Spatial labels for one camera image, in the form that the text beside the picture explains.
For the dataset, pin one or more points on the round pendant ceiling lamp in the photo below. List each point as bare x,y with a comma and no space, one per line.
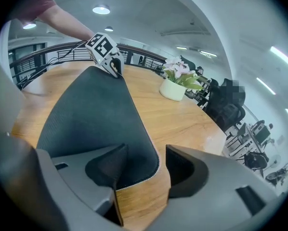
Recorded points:
108,29
101,9
29,26

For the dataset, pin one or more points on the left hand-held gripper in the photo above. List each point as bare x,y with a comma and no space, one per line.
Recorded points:
100,46

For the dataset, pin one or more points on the black railing with dark handrail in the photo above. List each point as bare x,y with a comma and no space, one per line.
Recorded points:
144,52

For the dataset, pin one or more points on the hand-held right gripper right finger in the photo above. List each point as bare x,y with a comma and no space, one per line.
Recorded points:
230,177

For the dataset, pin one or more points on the person's left forearm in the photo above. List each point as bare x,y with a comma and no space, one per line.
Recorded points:
67,25

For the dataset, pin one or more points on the white pot with pink flowers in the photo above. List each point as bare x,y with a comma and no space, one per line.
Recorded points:
171,91

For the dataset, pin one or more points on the black padded office chair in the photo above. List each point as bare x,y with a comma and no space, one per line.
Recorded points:
221,114

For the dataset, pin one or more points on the black folding chair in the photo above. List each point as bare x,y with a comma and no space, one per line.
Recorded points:
254,160

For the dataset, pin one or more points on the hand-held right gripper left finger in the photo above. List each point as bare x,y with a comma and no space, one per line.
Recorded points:
76,177

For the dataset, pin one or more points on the black mesh office chair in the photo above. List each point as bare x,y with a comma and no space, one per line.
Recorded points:
191,64

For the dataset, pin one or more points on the pink desk mat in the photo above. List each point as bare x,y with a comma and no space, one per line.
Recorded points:
93,109

